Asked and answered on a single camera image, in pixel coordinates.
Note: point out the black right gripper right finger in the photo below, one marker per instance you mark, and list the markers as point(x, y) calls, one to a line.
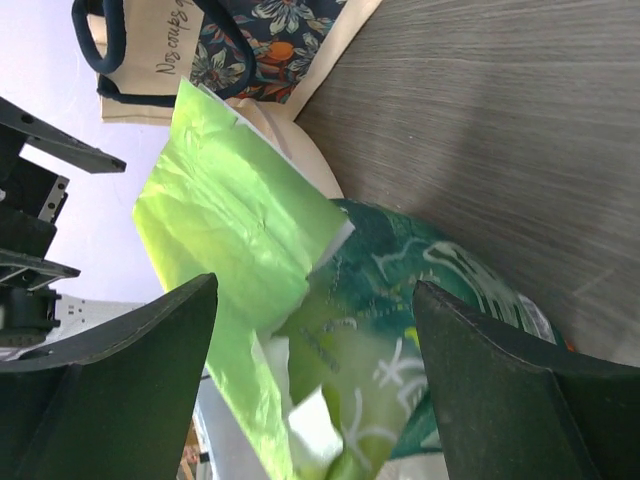
point(509, 405)

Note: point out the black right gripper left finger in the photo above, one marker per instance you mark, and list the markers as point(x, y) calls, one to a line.
point(115, 401)

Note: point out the green litter bag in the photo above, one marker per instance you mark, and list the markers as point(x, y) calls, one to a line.
point(315, 348)

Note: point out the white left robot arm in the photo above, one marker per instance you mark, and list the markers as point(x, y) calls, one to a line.
point(33, 314)

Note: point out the beige canvas tote bag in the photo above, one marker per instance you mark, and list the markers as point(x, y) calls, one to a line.
point(274, 52)

